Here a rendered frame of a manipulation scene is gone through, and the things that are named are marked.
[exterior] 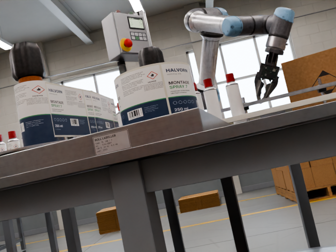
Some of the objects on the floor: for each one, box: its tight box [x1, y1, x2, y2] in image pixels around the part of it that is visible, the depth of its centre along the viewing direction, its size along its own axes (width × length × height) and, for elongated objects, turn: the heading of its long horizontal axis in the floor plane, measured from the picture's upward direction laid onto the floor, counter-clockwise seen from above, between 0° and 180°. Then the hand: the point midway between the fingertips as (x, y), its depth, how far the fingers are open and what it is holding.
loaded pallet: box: [271, 156, 336, 204], centre depth 504 cm, size 120×83×89 cm
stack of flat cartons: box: [96, 207, 121, 235], centre depth 560 cm, size 64×53×31 cm
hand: (260, 100), depth 145 cm, fingers closed
